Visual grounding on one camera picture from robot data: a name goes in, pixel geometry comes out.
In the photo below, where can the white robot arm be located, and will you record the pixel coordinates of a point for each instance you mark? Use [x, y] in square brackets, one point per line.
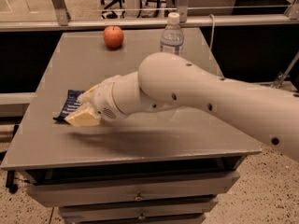
[165, 81]

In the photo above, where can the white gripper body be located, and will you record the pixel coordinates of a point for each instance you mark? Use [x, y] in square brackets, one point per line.
[103, 99]

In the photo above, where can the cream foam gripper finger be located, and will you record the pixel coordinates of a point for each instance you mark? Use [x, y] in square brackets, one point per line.
[87, 96]
[84, 116]

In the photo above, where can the clear plastic water bottle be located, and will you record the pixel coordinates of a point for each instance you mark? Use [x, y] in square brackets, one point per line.
[172, 37]

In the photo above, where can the metal railing frame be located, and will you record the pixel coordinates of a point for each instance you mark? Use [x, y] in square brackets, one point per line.
[71, 15]

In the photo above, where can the grey drawer cabinet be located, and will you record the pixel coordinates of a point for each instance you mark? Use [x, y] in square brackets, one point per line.
[184, 141]

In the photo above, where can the black office chair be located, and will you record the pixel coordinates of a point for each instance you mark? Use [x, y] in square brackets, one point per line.
[108, 12]

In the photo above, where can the red apple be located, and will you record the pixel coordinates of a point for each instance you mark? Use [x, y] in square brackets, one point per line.
[113, 36]

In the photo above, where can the blue rxbar blueberry wrapper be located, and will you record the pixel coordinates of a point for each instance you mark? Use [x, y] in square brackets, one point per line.
[70, 105]

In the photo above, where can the top drawer with knob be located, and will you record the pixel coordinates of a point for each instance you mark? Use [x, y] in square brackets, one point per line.
[134, 189]

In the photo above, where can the drawer with knob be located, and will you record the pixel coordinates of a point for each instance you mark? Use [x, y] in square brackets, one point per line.
[134, 189]
[145, 210]

